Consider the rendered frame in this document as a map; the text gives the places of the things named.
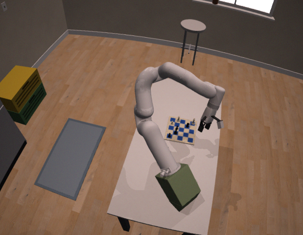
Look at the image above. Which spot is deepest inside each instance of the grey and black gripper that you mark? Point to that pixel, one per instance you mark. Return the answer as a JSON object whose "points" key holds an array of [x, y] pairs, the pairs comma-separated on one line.
{"points": [[206, 118]]}

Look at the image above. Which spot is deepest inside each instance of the blue and cream chessboard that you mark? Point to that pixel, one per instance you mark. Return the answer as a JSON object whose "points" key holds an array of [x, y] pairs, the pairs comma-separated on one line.
{"points": [[184, 134]]}

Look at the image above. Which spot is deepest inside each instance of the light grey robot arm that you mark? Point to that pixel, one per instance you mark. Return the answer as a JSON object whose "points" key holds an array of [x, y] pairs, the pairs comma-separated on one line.
{"points": [[144, 108]]}

